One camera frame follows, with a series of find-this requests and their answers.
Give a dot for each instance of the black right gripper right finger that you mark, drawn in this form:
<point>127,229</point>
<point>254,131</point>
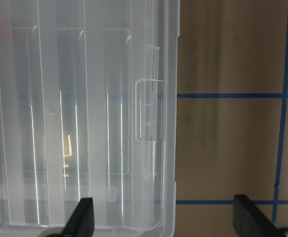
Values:
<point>249,221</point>

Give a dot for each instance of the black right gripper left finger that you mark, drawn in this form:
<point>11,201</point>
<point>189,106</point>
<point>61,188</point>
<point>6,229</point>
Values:
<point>81,223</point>

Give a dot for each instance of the clear plastic box lid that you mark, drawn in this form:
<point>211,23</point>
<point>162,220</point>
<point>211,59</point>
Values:
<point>88,109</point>

